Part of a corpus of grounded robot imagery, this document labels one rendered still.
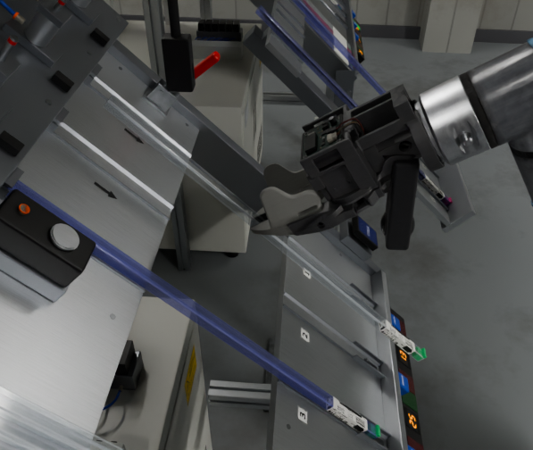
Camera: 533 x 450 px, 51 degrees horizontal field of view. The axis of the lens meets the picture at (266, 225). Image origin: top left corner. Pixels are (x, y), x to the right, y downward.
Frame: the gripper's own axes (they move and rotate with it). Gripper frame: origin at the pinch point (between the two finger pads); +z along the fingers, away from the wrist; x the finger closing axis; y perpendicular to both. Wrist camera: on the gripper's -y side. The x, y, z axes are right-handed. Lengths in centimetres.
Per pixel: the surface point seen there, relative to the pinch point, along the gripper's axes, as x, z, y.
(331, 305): -5.2, 2.2, -19.7
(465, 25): -302, -40, -117
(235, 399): -21, 42, -51
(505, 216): -133, -20, -126
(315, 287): -6.3, 3.0, -16.5
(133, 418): 3.9, 34.9, -19.1
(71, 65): -1.0, 6.6, 24.8
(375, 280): -17.2, -0.9, -29.1
